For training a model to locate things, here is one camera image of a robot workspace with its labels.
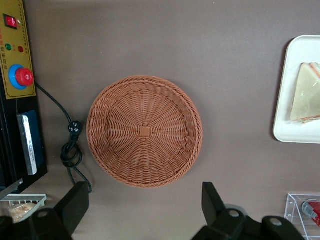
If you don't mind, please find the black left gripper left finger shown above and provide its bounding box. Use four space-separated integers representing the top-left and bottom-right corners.
27 181 91 240

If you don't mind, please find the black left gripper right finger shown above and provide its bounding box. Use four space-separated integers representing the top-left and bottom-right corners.
191 181 249 240

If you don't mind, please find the triangle sandwich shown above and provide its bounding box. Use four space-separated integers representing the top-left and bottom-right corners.
289 62 320 125

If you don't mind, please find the brown round wicker basket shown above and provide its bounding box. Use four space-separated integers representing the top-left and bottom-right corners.
86 74 204 189

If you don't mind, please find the beige plastic tray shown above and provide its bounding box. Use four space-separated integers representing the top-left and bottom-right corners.
272 34 320 145

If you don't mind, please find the clear bag of rice crackers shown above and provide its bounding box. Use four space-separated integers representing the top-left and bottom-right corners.
9 202 38 224

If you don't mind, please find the clear acrylic bottle rack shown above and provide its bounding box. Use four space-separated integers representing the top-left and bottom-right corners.
283 192 320 240

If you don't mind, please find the red cola bottle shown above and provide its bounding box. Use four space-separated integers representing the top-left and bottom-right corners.
300 198 320 228

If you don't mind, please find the black sealing machine yellow panel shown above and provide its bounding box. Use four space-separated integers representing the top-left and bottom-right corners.
0 0 49 201

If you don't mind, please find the white wire rack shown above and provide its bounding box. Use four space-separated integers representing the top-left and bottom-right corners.
0 193 48 219

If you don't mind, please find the black power cord with plug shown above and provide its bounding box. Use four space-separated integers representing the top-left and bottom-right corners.
34 82 94 194

